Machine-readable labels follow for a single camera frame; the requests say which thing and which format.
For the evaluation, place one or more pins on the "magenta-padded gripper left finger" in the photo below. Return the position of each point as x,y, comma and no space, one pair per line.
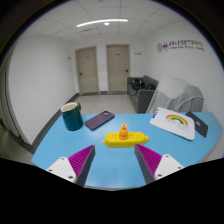
63,166

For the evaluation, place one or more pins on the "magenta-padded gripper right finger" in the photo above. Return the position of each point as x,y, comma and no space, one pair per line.
166,165

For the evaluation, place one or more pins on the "orange charger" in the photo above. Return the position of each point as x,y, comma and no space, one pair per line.
123,133

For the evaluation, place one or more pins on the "white rainbow-print mouse pad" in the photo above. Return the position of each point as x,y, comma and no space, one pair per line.
171,124

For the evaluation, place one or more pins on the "dark green mug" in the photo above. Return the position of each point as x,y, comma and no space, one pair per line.
71,118

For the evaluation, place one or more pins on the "black flat case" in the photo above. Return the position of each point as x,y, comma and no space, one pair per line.
197,124

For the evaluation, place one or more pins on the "yellow power strip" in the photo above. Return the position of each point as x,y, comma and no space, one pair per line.
111,139

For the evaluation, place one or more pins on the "purple phone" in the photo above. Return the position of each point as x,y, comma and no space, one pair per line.
99,120

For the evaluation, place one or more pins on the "grey sofa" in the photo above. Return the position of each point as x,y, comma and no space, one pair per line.
142,98

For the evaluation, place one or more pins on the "grey cloth-covered furniture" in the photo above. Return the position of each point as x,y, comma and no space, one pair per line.
176,93

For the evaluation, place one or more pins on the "black bag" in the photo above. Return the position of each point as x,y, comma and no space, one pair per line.
137,84

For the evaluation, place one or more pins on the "beige door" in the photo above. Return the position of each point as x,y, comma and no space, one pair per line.
118,68
87,70

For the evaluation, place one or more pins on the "long ceiling light strip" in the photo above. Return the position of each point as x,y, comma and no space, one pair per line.
100,22

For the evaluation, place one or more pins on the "small round ceiling light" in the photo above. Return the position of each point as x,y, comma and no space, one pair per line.
106,23

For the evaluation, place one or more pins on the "wall logo lettering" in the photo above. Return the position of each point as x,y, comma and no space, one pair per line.
180,45

